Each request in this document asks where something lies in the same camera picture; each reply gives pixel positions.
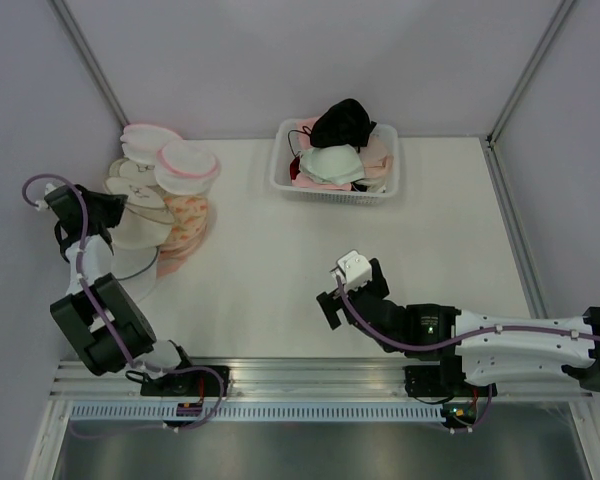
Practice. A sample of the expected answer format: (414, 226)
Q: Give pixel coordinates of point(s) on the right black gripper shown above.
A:
(377, 285)

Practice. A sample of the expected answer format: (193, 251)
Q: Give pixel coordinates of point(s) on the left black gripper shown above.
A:
(115, 203)

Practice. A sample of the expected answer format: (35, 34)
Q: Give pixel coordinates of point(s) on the beige trimmed mesh laundry bag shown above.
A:
(146, 221)

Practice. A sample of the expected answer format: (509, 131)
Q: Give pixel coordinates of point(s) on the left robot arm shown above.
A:
(98, 316)

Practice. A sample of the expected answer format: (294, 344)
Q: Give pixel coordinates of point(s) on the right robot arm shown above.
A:
(473, 351)

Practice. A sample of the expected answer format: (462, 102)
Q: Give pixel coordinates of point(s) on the pink trimmed bag at back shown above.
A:
(142, 142)

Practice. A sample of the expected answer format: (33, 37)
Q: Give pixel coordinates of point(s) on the carrot print laundry bag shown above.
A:
(187, 233)

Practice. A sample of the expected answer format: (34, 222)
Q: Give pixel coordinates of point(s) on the pink trimmed mesh laundry bag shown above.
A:
(184, 168)

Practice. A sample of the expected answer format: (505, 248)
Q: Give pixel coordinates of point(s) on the white plastic basket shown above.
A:
(364, 192)

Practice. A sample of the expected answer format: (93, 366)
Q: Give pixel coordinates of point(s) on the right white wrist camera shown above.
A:
(353, 270)

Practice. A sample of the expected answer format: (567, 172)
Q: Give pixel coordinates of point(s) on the aluminium mounting rail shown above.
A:
(261, 380)

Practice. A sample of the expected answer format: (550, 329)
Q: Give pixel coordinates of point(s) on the white slotted cable duct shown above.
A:
(310, 412)

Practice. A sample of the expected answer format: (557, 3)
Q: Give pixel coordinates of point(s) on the left aluminium frame post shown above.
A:
(88, 59)

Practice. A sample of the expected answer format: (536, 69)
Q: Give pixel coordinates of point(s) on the aluminium frame post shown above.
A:
(88, 59)
(556, 24)

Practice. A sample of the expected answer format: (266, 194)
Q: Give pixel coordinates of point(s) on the right aluminium frame post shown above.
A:
(556, 24)

